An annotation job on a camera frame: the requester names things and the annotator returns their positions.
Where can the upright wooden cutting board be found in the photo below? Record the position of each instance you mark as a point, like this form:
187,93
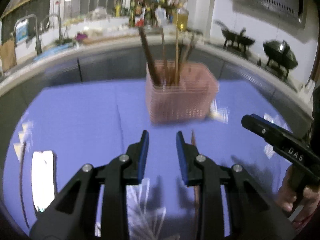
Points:
7,55

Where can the curved steel faucet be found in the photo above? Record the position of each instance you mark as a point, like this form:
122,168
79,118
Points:
59,27

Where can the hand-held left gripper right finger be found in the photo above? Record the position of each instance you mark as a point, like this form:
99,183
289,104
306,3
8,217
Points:
181,155

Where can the blue white box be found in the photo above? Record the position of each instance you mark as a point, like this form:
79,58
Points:
21,31

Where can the grey kitchen counter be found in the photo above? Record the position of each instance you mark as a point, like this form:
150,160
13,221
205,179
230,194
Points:
112,65

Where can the blue printed tablecloth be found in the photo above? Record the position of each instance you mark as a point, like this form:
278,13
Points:
87,117

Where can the yellow cooking oil bottle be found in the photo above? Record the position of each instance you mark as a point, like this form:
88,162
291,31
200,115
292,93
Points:
182,20

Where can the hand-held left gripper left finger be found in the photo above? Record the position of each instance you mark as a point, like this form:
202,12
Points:
143,155

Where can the purple vegetable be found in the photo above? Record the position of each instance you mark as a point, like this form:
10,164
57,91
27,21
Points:
81,37

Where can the black smartphone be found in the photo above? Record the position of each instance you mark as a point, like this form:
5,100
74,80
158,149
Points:
42,180

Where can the row of condiment bottles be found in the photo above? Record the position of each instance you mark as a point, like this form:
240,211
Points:
135,12

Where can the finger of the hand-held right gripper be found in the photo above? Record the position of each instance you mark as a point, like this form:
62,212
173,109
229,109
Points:
260,128

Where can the single dark wooden chopstick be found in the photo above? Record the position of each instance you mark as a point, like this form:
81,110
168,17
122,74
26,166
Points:
193,137

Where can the black open wok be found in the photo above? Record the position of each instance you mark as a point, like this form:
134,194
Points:
237,38

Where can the white plastic jug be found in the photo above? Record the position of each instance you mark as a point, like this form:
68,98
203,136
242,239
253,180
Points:
160,16

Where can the black wok with lid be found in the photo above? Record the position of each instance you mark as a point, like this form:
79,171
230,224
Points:
280,55

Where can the bundle of brown chopsticks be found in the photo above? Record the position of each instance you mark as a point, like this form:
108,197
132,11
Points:
150,60

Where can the flat wooden chopping board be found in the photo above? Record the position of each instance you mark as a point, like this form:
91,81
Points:
110,38

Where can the cooking spatula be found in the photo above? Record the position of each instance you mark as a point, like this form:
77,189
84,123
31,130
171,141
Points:
242,32

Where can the pink perforated utensil basket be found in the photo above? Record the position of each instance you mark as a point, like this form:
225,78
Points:
180,100

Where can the square steel faucet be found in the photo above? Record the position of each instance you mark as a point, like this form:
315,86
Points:
37,35

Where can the black gas stove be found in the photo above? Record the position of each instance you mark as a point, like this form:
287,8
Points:
250,53

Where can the person's right hand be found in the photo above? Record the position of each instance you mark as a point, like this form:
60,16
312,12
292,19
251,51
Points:
287,197

